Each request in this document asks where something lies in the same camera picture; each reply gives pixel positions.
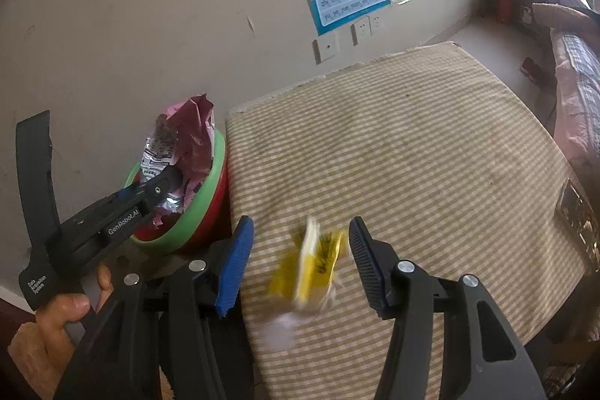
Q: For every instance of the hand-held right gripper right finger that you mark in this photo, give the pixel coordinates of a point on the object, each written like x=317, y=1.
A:
x=368, y=269

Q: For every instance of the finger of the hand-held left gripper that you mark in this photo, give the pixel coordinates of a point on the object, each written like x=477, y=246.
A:
x=161, y=187

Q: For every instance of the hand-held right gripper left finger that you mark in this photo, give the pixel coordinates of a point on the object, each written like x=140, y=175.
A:
x=234, y=269

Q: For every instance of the red bin with green rim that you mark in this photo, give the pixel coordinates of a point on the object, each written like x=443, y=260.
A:
x=206, y=194

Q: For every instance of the yellow snack wrapper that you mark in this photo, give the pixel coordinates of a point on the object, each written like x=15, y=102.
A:
x=309, y=269

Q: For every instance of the pink foil snack wrapper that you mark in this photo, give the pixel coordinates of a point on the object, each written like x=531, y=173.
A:
x=192, y=133

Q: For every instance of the person's left forearm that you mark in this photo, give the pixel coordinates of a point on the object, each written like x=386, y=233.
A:
x=33, y=367

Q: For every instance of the person's left hand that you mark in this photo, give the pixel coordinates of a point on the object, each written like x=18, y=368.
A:
x=61, y=311

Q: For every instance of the beige checked tablecloth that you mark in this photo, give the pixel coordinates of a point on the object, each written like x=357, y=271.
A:
x=398, y=147

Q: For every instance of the black smartphone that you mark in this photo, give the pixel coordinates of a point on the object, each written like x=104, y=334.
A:
x=579, y=222

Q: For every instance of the pink bed sheet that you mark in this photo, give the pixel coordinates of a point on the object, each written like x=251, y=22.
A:
x=574, y=123

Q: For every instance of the red shoe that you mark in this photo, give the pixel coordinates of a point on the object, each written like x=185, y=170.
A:
x=541, y=75
x=529, y=65

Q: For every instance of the red canister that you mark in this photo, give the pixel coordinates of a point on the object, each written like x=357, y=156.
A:
x=506, y=10

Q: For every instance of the white wall socket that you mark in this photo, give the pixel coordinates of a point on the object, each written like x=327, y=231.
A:
x=360, y=31
x=375, y=23

